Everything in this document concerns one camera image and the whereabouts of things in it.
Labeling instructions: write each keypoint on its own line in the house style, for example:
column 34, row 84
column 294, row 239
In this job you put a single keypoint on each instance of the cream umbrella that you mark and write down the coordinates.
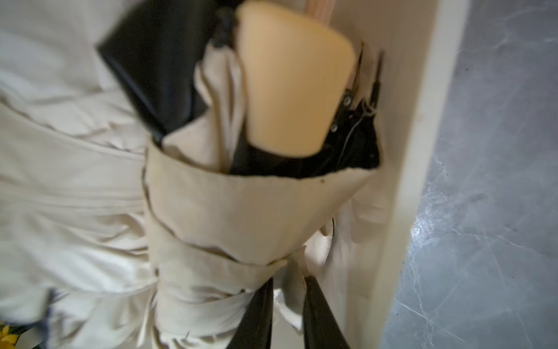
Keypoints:
column 255, row 145

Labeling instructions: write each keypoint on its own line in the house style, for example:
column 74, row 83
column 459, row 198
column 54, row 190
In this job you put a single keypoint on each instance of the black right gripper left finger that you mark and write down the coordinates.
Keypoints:
column 256, row 327

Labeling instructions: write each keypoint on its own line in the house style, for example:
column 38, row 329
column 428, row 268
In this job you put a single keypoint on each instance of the artificial flower bouquet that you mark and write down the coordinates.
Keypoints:
column 8, row 340

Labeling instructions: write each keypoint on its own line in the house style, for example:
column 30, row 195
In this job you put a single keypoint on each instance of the white plastic storage box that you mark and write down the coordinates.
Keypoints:
column 417, row 43

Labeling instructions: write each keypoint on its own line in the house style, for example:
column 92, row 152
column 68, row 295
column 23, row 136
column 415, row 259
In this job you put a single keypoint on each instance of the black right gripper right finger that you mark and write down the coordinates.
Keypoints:
column 320, row 328

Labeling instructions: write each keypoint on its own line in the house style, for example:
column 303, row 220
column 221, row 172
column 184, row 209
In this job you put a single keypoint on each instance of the tan umbrella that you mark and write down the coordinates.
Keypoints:
column 73, row 249

